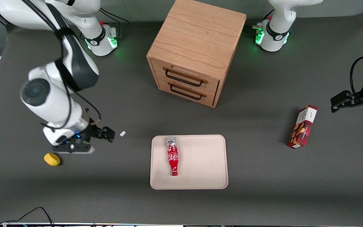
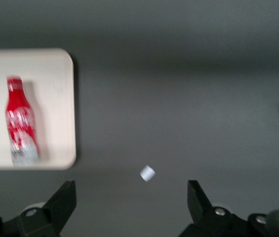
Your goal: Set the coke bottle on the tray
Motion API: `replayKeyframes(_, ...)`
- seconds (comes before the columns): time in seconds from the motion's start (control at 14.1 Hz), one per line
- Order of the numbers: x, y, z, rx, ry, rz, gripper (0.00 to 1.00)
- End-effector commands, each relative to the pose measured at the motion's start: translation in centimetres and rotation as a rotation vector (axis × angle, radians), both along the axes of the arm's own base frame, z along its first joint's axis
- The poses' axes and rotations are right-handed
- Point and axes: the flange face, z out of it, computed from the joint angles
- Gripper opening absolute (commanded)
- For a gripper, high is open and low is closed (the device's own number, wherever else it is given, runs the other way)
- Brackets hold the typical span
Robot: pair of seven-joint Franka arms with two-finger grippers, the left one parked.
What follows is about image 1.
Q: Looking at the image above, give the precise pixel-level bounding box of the red plaid cookie box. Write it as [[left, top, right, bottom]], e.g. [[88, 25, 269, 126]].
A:
[[287, 105, 318, 149]]

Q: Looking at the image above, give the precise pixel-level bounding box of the black cable at table edge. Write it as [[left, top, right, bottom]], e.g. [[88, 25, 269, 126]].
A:
[[0, 207, 55, 227]]

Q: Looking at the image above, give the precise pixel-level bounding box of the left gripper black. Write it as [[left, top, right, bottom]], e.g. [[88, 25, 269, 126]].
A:
[[331, 83, 363, 113]]

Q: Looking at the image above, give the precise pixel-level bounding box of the black cable at right base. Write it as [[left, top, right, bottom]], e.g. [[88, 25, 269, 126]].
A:
[[100, 5, 131, 24]]

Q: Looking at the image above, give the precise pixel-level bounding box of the wooden drawer with black handle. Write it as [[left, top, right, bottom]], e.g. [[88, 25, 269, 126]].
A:
[[152, 58, 220, 95], [156, 77, 217, 107]]

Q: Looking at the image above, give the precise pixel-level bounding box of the wooden drawer cabinet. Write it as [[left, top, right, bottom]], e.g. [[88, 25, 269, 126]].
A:
[[146, 0, 247, 108]]

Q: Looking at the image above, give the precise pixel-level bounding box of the beige plastic tray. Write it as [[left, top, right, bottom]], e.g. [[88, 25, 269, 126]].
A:
[[150, 135, 229, 190]]

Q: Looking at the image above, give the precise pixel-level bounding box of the yellow sponge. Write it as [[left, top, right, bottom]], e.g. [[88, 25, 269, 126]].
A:
[[44, 153, 61, 167]]

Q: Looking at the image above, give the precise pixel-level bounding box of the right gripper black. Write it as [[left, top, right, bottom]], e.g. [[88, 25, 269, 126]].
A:
[[88, 125, 116, 143]]

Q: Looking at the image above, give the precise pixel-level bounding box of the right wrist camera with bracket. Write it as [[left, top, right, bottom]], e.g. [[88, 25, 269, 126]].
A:
[[52, 143, 95, 155]]

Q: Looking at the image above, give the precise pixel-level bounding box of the black cable at left base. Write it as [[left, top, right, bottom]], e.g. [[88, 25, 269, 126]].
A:
[[244, 9, 275, 36]]

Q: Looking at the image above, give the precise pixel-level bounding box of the red coke bottle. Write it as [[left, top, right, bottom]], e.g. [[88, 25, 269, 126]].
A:
[[165, 137, 180, 176]]

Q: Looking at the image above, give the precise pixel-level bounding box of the black cable at base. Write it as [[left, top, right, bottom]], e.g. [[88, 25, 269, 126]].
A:
[[100, 5, 131, 24], [244, 9, 275, 36]]

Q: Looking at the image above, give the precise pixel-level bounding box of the black cable along right arm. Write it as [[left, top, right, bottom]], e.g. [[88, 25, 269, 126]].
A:
[[24, 0, 102, 130]]

